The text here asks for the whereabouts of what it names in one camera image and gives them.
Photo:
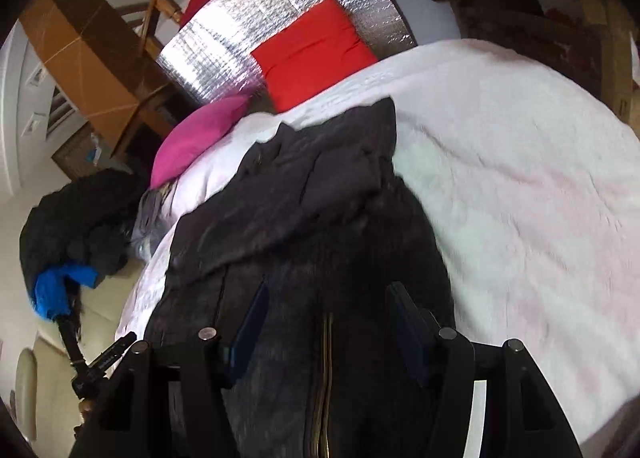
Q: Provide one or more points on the white bed blanket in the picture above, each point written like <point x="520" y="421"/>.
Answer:
<point x="525" y="188"/>

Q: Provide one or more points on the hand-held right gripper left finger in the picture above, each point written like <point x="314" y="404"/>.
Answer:
<point x="250" y="324"/>

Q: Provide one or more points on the brown cardboard box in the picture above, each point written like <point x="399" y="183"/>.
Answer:
<point x="85" y="48"/>

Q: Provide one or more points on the pink pillow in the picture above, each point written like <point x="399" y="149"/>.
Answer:
<point x="195" y="138"/>

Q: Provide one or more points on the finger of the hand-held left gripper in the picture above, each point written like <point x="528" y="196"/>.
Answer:
<point x="112" y="351"/>

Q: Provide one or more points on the red pillow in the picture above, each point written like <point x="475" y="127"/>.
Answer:
<point x="315" y="58"/>

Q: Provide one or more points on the silver foil insulation board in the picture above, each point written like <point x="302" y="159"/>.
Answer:
<point x="235" y="28"/>

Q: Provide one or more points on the blue jacket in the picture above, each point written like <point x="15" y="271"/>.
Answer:
<point x="55" y="288"/>

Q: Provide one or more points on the grey scarf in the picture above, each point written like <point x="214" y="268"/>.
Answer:
<point x="150" y="223"/>

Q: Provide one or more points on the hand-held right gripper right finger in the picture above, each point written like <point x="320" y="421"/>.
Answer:
<point x="406" y="334"/>

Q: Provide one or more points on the black quilted jacket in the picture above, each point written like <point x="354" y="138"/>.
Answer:
<point x="310" y="238"/>

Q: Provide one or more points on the pile of black coats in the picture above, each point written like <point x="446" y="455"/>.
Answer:
<point x="75" y="218"/>

